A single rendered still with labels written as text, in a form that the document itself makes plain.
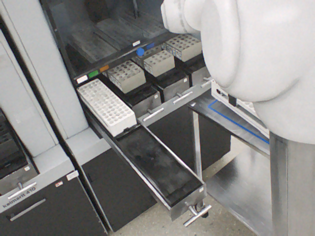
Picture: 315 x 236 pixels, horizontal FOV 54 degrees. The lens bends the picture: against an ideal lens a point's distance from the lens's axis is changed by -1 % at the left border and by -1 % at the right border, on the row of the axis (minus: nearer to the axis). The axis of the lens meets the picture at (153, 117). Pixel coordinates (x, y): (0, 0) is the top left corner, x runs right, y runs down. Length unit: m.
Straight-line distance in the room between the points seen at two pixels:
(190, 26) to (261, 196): 0.99
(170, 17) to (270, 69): 0.57
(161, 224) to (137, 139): 0.81
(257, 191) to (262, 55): 1.35
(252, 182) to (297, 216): 1.21
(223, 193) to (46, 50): 1.01
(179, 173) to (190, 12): 0.48
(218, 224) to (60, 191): 0.88
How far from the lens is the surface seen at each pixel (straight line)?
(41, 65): 1.09
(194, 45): 1.40
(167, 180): 0.97
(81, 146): 1.24
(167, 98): 1.32
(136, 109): 1.25
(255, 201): 1.55
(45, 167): 1.23
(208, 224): 1.79
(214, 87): 1.12
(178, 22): 0.81
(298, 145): 0.34
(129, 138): 1.11
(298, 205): 0.39
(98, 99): 1.22
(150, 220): 1.83
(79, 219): 1.50
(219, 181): 1.60
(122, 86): 1.25
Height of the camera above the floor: 1.59
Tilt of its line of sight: 43 degrees down
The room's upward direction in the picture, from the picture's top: 11 degrees counter-clockwise
